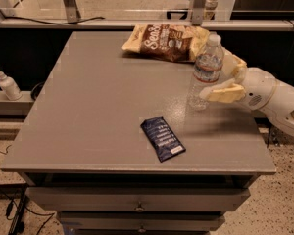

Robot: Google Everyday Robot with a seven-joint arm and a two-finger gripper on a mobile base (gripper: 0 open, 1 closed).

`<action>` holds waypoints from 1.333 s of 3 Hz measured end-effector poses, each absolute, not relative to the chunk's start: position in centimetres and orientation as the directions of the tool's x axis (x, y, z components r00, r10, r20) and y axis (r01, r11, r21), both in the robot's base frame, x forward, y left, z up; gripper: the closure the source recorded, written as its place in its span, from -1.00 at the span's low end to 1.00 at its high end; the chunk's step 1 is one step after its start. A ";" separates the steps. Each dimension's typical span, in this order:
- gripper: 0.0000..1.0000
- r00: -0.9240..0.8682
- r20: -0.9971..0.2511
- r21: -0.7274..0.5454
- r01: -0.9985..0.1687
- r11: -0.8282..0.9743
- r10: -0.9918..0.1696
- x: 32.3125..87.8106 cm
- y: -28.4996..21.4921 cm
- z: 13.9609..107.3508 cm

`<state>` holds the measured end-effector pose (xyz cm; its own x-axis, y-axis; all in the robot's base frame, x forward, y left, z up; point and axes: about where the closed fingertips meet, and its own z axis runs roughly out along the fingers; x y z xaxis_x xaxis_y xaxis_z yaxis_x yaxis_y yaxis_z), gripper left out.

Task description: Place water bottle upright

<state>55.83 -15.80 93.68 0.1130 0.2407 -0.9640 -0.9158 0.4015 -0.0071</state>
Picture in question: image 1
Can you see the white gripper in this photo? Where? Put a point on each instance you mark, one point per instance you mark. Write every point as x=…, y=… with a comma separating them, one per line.
x=259, y=86

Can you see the clear plastic water bottle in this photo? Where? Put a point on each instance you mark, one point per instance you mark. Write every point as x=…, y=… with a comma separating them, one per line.
x=207, y=70

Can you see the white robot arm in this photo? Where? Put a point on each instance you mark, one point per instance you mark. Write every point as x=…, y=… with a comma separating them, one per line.
x=280, y=109

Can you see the white pump dispenser bottle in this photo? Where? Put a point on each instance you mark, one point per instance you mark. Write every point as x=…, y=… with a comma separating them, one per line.
x=10, y=87

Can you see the brown yellow chip bag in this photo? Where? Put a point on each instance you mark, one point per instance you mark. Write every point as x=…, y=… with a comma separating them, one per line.
x=167, y=42

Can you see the dark blue snack wrapper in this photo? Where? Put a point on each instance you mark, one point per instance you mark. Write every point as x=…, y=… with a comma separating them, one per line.
x=162, y=138

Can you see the grey drawer cabinet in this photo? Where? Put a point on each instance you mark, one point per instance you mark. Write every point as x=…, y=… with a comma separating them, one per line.
x=83, y=154

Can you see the metal frame post right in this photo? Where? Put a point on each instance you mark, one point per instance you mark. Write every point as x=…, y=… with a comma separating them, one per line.
x=198, y=7

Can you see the metal frame post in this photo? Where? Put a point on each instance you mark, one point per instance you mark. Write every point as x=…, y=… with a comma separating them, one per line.
x=198, y=7
x=72, y=11

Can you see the metal frame post left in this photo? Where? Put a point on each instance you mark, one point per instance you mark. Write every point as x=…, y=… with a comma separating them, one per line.
x=72, y=11

